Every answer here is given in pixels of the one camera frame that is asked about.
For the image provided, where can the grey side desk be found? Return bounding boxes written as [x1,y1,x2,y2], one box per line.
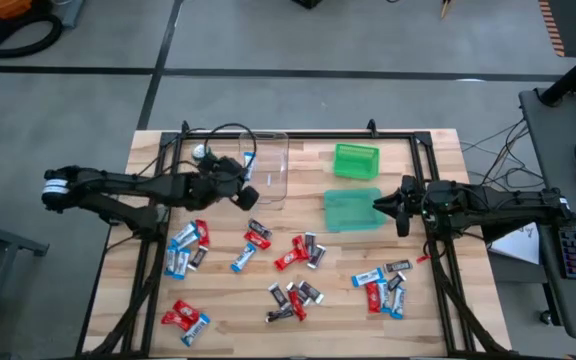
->
[518,87,576,341]

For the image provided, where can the green plastic basket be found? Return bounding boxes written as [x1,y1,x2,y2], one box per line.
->
[332,142,382,181]

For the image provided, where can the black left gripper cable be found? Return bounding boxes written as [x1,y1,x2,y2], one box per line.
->
[202,122,258,171]

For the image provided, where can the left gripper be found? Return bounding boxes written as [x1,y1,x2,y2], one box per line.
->
[187,154,261,212]

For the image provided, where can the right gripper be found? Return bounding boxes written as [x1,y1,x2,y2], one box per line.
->
[373,174,432,239]

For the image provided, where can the teal plastic bin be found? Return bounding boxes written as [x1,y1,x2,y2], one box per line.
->
[322,186,388,234]

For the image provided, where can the clear plastic bin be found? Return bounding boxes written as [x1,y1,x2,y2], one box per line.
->
[237,129,290,205]

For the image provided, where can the black vacuum hose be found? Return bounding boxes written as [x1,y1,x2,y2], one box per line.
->
[0,10,65,59]

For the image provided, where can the white blue Hershey's candy bar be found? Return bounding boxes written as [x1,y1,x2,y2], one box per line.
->
[230,243,258,273]
[163,245,178,276]
[243,151,258,181]
[376,278,392,314]
[173,248,192,281]
[180,313,211,348]
[171,221,199,249]
[351,267,385,288]
[390,285,407,320]

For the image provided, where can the black floor cable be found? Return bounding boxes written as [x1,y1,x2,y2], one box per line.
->
[467,149,545,194]
[460,118,529,154]

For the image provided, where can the white paper sheet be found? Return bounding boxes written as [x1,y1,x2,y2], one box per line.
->
[487,222,541,265]

